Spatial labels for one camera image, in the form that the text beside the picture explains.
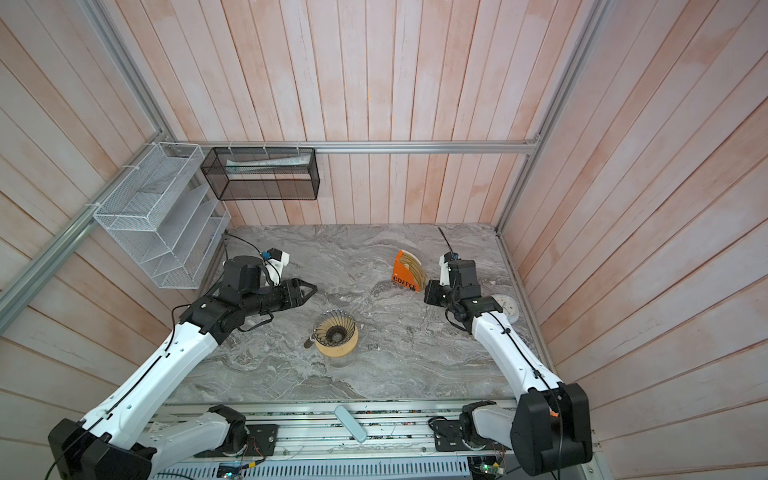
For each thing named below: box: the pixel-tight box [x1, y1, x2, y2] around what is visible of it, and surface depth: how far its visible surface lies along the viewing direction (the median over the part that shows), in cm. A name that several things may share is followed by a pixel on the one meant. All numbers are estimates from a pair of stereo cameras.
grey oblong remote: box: [334, 405, 367, 443], surface depth 75 cm
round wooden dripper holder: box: [315, 326, 359, 358], surface depth 78 cm
